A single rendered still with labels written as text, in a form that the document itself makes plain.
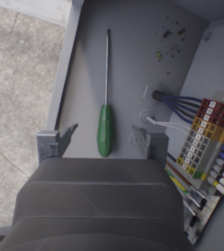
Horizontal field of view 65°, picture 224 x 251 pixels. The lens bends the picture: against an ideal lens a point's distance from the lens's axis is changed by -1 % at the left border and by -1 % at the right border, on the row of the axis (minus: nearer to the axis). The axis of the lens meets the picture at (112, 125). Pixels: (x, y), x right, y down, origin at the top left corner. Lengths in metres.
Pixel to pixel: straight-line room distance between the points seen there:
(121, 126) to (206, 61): 0.15
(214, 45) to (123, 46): 0.12
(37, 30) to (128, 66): 0.69
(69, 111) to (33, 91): 0.67
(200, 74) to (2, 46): 0.82
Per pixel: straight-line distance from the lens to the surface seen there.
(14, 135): 1.02
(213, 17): 0.33
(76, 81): 0.26
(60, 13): 0.68
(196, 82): 0.28
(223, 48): 0.27
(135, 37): 0.28
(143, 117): 0.29
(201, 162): 0.18
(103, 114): 0.26
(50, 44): 0.91
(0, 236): 0.40
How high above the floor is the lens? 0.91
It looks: 66 degrees down
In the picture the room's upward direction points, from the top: 144 degrees clockwise
